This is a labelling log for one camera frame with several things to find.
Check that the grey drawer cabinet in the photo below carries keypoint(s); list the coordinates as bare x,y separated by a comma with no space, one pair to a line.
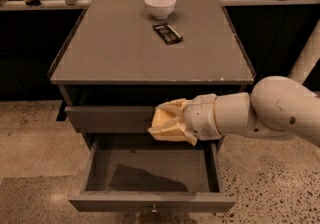
113,57

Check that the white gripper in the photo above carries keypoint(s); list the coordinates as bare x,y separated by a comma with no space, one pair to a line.
201,117

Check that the yellow sponge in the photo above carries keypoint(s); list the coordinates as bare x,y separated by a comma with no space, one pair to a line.
168,123

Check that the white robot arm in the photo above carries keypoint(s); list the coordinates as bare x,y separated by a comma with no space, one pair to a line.
277,106

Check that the white ceramic bowl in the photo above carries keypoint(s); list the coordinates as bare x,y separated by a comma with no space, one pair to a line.
160,9

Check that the lower drawer metal knob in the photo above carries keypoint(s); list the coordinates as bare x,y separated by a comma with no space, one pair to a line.
153,209

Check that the open grey lower drawer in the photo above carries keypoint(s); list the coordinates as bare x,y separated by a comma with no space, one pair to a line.
133,172

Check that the black snack bar packet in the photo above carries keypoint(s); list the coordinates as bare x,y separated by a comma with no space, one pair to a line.
167,33

